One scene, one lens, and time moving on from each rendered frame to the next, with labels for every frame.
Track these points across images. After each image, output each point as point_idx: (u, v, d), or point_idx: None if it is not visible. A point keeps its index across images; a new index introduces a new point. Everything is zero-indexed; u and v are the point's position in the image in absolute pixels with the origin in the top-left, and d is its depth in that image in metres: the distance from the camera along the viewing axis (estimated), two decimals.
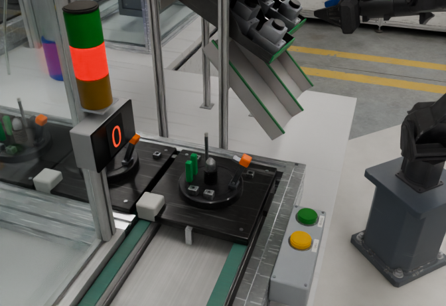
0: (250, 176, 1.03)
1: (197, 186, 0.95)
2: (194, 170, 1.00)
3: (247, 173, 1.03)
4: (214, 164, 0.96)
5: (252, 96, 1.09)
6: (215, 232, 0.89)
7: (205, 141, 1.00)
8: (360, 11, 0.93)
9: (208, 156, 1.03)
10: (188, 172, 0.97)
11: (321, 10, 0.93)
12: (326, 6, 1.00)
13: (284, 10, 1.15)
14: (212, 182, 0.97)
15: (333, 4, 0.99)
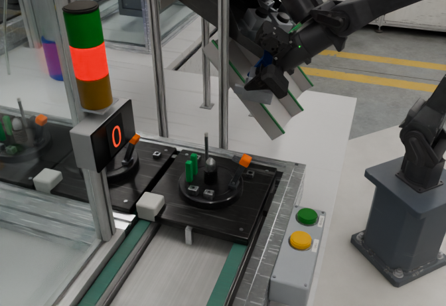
0: (250, 176, 1.03)
1: (197, 186, 0.95)
2: (194, 170, 1.00)
3: (247, 173, 1.03)
4: (214, 164, 0.96)
5: None
6: (215, 232, 0.89)
7: (205, 141, 1.00)
8: None
9: (208, 156, 1.03)
10: (188, 172, 0.97)
11: (249, 83, 0.94)
12: None
13: (284, 10, 1.15)
14: (212, 182, 0.97)
15: None
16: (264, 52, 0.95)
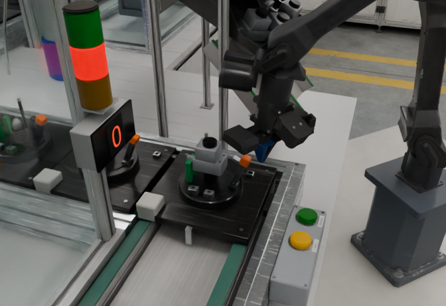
0: (250, 176, 1.03)
1: (197, 186, 0.95)
2: (194, 170, 1.00)
3: (247, 173, 1.03)
4: None
5: (252, 96, 1.09)
6: (215, 232, 0.89)
7: None
8: (254, 127, 0.86)
9: None
10: (188, 172, 0.97)
11: (268, 154, 0.91)
12: (259, 158, 0.93)
13: (284, 10, 1.15)
14: (212, 182, 0.97)
15: (261, 153, 0.91)
16: (272, 143, 0.87)
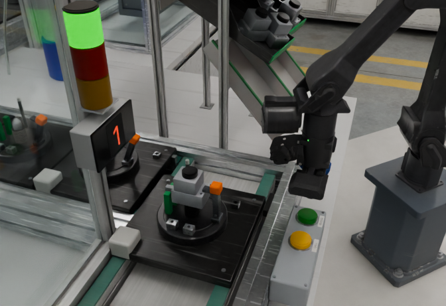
0: (235, 206, 0.94)
1: (176, 220, 0.87)
2: None
3: (233, 203, 0.94)
4: None
5: (252, 96, 1.09)
6: (194, 273, 0.81)
7: None
8: None
9: None
10: (167, 204, 0.89)
11: None
12: None
13: (284, 10, 1.15)
14: (193, 215, 0.89)
15: None
16: (301, 167, 0.88)
